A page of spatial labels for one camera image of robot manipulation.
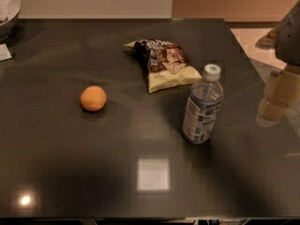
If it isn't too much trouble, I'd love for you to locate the silver metal bowl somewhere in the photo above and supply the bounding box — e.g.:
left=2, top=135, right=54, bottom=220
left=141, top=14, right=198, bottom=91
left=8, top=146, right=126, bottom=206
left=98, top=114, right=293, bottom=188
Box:
left=0, top=0, right=22, bottom=40

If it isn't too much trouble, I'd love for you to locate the white paper napkin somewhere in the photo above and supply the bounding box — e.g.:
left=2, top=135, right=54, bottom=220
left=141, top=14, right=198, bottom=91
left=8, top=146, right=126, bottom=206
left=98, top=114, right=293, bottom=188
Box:
left=0, top=44, right=12, bottom=61

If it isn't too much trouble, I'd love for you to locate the brown and yellow chip bag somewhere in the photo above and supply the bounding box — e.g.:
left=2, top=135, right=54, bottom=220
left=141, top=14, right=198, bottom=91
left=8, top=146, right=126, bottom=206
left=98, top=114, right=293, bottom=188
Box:
left=126, top=39, right=201, bottom=94

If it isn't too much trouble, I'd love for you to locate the clear blue-label plastic bottle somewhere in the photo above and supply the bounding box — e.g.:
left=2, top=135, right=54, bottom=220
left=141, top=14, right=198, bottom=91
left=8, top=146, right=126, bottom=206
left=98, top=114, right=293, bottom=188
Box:
left=182, top=64, right=224, bottom=144

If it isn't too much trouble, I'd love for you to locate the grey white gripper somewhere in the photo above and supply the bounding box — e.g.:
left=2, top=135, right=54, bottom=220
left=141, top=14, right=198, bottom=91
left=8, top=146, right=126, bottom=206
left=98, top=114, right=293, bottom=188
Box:
left=256, top=0, right=300, bottom=128

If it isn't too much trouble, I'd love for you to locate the orange round fruit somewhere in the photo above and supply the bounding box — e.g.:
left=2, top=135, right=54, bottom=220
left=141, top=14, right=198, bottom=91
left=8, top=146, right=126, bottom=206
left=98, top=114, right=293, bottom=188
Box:
left=80, top=86, right=107, bottom=112

